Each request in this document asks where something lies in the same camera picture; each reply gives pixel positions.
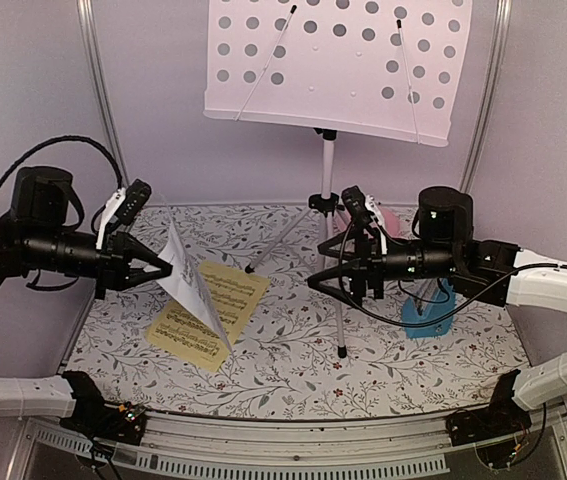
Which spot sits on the yellow sheet music page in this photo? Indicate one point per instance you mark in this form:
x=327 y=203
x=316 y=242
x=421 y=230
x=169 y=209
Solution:
x=235 y=295

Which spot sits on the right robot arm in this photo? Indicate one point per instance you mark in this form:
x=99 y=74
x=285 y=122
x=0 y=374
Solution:
x=493 y=272

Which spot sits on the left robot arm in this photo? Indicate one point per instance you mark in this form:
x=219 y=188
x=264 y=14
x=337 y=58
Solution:
x=35 y=237

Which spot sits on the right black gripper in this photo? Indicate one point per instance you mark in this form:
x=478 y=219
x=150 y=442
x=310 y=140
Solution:
x=364 y=266

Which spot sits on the white perforated music stand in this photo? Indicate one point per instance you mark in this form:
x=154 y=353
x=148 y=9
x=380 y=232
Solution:
x=387 y=69

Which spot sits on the pink plate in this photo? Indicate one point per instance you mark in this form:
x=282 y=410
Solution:
x=396 y=220

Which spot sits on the front aluminium rail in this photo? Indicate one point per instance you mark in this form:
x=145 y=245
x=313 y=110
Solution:
x=197 y=447

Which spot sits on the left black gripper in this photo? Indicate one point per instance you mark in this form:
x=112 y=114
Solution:
x=115 y=259

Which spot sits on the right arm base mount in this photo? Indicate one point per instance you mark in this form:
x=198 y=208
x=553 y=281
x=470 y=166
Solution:
x=501 y=417

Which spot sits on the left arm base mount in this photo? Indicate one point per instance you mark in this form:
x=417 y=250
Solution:
x=96 y=418

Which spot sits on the blue metronome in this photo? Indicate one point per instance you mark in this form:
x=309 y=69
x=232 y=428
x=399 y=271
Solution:
x=426 y=301

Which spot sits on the floral tablecloth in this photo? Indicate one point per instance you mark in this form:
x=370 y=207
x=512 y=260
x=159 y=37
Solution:
x=295 y=360

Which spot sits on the white sheet music page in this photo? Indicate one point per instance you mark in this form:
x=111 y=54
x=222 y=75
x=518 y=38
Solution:
x=190 y=285

